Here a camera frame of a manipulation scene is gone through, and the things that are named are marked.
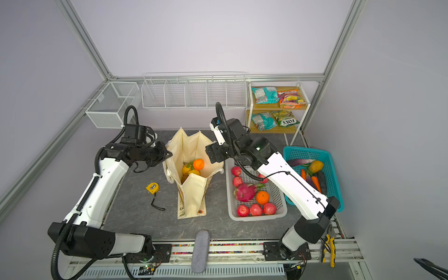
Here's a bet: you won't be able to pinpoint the red apple middle left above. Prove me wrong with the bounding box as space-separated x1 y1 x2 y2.
232 176 243 188

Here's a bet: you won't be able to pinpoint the teal plastic basket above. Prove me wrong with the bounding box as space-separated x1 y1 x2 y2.
283 146 345 212

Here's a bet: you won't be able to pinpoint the purple eggplant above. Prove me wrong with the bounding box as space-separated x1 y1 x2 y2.
287 159 315 167

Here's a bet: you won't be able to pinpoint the cream floral tote bag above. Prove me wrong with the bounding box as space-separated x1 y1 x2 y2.
163 128 224 219

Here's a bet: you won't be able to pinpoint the pink dragon fruit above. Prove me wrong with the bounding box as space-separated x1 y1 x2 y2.
233 183 265 203

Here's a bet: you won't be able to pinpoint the red apple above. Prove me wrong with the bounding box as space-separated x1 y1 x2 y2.
250 204 264 217
237 205 250 218
263 203 277 215
232 176 243 188
259 174 269 184
231 166 242 177

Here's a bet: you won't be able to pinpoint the red apple front right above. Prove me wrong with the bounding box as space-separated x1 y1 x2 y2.
263 203 277 215

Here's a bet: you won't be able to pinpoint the black tripod leg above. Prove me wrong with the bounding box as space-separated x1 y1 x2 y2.
414 258 448 280

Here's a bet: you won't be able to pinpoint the teal snack bag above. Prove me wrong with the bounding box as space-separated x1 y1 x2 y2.
251 112 277 131
252 86 279 105

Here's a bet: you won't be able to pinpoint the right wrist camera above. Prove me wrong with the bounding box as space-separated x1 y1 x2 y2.
210 117 248 145

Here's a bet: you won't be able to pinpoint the green Fox's candy bag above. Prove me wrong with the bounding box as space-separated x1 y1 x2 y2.
271 110 299 128

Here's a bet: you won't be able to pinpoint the yellow mango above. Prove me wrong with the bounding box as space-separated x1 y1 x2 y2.
308 161 324 174

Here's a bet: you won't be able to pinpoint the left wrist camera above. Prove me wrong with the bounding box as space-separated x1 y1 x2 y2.
120 124 156 147

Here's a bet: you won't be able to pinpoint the red apple back left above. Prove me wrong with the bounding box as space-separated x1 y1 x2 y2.
231 166 242 177

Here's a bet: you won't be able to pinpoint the red apple front middle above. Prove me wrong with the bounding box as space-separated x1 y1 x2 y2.
250 204 264 217

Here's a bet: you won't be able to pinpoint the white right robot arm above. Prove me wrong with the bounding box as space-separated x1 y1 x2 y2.
205 136 340 260

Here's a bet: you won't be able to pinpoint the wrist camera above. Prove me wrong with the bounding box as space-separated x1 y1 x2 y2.
210 117 248 145
120 124 156 147

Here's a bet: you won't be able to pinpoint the small orange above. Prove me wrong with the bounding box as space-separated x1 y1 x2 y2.
192 159 205 171

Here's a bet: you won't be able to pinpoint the red apple centre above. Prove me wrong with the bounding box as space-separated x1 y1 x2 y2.
259 174 269 184

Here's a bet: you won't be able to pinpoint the white two-tier wooden shelf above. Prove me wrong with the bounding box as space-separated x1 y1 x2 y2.
245 82 310 146

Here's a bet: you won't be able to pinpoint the colourful snack bag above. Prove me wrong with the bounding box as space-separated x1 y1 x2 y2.
278 89 307 109

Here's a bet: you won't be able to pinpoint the yellow black pliers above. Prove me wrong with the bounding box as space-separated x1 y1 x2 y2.
321 233 336 268

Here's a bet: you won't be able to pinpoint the yellow tape measure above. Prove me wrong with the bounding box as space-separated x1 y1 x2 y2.
146 182 166 211

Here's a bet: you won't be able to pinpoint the white wire cube basket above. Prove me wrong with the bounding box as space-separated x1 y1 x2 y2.
85 82 141 129

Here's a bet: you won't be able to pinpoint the grey padded cylinder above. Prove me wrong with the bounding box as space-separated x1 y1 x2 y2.
191 230 211 274

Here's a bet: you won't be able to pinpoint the white wire wall rack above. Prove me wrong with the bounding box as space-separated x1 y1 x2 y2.
141 72 248 109

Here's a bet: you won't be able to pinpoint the red apple front left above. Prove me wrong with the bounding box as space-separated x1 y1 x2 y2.
237 205 250 218

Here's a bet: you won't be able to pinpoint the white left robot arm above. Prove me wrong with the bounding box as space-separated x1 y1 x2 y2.
47 106 172 280

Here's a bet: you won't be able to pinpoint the white plastic basket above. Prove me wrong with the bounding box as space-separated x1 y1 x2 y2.
225 159 288 222

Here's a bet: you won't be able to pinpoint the dark cucumber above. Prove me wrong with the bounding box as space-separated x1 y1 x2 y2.
317 171 328 196

